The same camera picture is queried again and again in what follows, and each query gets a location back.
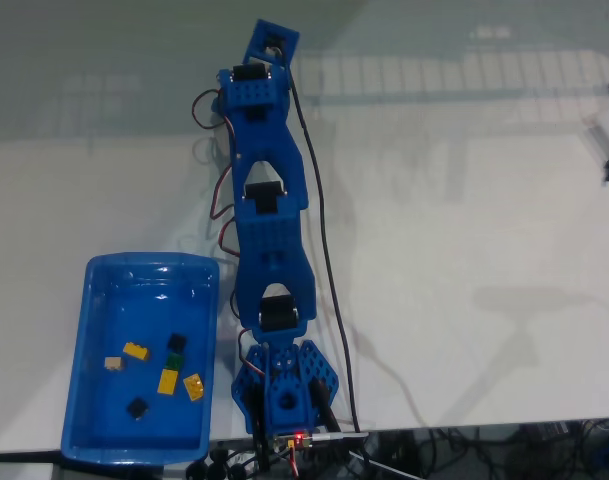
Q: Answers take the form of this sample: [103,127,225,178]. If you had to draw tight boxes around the yellow lego brick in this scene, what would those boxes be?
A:
[182,373,207,403]
[156,368,181,396]
[122,341,152,362]

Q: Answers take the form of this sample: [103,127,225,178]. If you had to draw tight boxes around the blue plastic bin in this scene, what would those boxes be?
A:
[60,251,221,464]

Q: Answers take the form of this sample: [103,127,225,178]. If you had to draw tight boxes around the black base clamp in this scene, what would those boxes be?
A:
[311,379,343,434]
[248,382,266,471]

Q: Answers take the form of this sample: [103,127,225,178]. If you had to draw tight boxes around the motor controller board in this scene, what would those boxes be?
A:
[271,432,315,451]

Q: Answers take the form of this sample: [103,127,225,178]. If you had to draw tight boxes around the black knobs under table edge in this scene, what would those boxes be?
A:
[186,447,250,480]

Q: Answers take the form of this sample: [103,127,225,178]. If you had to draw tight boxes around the blue gripper camera mount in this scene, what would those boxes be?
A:
[242,18,301,69]

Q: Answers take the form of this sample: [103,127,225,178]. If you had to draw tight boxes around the black cable tangle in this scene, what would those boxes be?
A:
[373,422,609,480]

